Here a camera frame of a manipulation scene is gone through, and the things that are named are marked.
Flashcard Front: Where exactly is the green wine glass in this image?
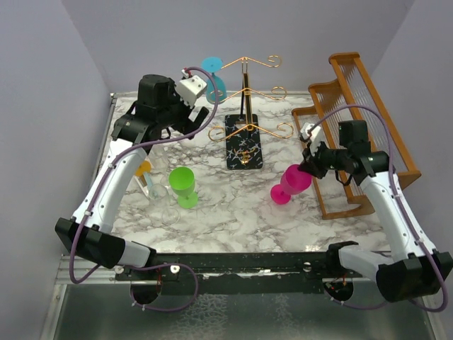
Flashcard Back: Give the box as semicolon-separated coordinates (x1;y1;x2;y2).
168;166;198;209

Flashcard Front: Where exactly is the aluminium extrusion rail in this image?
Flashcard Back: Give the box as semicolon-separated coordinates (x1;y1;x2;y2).
55;256;125;285

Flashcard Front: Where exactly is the clear wine glass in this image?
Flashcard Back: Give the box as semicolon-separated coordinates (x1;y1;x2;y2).
149;183;180;225

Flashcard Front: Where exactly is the blue wine glass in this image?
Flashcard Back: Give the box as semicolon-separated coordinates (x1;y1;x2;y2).
201;57;227;103

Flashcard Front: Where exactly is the orange wine glass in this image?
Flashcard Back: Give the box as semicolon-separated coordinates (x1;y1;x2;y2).
134;160;152;177

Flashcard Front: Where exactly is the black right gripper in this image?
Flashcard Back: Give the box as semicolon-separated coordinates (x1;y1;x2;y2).
298;137;350;179

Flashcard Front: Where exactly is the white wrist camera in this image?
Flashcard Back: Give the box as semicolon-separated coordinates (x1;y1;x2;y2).
299;123;322;144
176;69;207;108

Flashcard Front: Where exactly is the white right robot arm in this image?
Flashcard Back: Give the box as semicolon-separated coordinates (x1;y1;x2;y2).
299;120;452;302

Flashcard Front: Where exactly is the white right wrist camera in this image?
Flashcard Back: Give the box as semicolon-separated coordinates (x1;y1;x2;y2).
299;123;322;144

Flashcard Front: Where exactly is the pink wine glass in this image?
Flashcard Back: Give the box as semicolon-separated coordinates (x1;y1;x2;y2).
270;164;312;205

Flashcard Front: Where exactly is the wooden tiered shelf rack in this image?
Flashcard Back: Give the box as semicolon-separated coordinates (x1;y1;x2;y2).
291;52;422;220

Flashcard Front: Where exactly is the small blue white card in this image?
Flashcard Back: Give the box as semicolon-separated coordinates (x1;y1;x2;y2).
134;172;154;197

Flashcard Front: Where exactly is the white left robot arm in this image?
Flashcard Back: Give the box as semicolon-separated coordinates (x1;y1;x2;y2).
55;74;209;280

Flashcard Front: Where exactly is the gold wine glass rack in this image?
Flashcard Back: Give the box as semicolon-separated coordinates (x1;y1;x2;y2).
201;55;294;170

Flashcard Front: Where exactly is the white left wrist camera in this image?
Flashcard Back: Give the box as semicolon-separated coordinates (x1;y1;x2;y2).
176;69;207;108

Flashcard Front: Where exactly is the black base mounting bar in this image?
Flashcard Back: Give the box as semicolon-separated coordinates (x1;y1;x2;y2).
115;252;360;295

